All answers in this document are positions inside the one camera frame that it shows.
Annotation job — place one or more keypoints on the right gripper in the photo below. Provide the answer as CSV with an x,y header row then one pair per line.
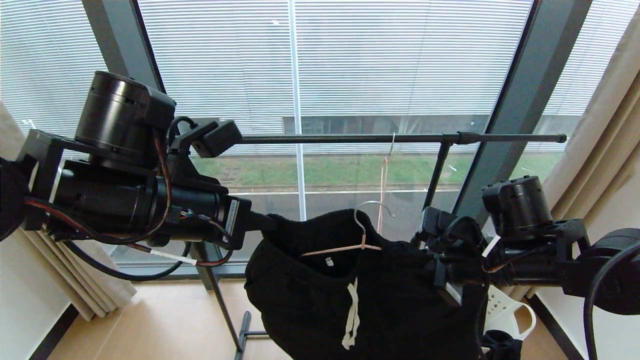
x,y
475,267

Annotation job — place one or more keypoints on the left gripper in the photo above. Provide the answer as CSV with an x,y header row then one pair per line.
x,y
150,205

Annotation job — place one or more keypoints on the pink clothes hanger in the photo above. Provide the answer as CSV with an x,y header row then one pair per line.
x,y
363,244
384,190

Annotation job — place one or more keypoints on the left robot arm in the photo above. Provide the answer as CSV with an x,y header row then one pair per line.
x,y
120,115

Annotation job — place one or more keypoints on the white laundry basket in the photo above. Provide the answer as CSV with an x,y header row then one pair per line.
x,y
500,310

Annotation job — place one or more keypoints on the heap of clothes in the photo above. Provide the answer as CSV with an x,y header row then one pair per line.
x,y
502,347

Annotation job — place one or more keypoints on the black clothes rack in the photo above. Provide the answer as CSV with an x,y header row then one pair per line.
x,y
350,138

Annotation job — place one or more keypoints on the beige curtain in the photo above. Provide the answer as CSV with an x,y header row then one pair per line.
x,y
75,280
610,125

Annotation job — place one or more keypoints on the window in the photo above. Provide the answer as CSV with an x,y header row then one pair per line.
x,y
400,60

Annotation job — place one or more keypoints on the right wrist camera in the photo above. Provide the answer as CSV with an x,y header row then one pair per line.
x,y
435,222

